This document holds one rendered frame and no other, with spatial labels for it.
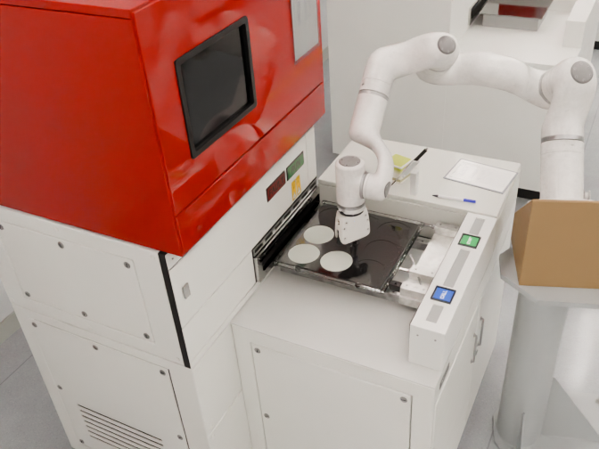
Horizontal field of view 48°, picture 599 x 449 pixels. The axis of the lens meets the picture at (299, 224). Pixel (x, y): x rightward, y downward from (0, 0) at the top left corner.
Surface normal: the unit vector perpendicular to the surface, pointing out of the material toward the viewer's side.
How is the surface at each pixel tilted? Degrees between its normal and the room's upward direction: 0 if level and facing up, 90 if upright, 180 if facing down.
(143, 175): 90
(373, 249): 0
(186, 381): 90
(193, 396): 90
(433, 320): 0
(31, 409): 0
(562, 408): 90
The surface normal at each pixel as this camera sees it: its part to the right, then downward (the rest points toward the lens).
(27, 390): -0.07, -0.81
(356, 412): -0.45, 0.54
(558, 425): -0.18, 0.59
